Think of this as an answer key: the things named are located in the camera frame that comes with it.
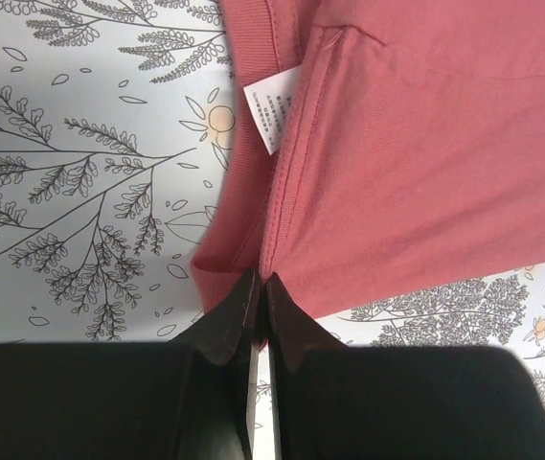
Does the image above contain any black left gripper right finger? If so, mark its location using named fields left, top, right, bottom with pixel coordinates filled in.
left=265, top=276, right=545, bottom=459

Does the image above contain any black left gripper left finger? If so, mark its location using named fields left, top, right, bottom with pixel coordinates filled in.
left=0, top=271, right=259, bottom=459

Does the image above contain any pink t shirt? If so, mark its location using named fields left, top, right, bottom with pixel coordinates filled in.
left=192, top=1, right=545, bottom=316

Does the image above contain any floral patterned table mat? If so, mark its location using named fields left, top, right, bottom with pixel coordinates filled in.
left=0, top=0, right=545, bottom=460

